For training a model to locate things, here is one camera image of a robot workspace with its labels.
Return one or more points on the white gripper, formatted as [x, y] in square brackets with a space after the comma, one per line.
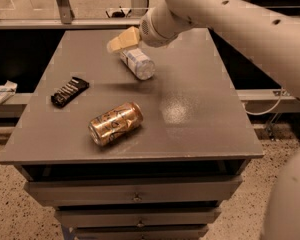
[152, 31]

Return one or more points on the clear plastic water bottle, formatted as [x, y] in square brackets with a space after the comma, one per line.
[138, 63]

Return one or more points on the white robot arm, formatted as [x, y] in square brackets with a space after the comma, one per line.
[271, 40]

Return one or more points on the gold crushed soda can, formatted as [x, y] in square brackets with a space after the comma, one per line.
[110, 125]

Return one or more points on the white folded packet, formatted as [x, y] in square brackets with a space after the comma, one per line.
[7, 91]

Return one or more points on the grey drawer cabinet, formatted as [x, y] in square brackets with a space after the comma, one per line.
[123, 159]

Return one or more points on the black object behind rail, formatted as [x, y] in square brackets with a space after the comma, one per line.
[118, 12]

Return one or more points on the grey metal rail frame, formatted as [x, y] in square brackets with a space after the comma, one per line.
[66, 17]

